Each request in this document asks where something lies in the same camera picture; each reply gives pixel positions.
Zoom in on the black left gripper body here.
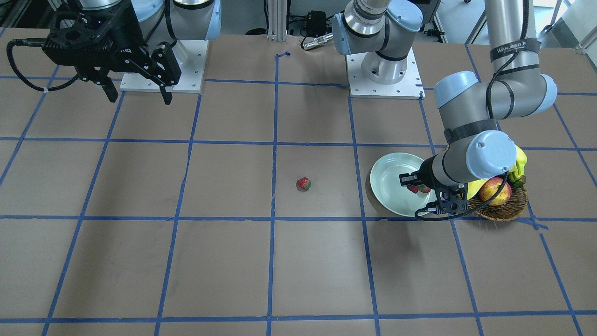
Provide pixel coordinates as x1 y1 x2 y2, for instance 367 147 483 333
418 157 469 216

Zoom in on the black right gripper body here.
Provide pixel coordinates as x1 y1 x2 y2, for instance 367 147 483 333
42 9 145 79

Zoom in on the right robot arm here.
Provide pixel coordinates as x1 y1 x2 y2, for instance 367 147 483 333
42 0 222 105

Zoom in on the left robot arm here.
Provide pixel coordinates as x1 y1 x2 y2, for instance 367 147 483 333
331 0 558 221

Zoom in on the light green plate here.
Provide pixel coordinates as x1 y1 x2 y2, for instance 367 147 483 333
369 152 437 217

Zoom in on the red apple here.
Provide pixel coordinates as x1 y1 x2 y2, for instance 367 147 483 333
476 176 512 206

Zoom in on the wicker basket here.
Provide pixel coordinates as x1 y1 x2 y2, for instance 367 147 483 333
475 186 528 222

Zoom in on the yellow banana bunch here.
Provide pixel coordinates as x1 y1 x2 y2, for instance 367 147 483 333
466 145 528 200

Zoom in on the aluminium profile post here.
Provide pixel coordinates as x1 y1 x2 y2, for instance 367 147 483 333
265 0 288 44

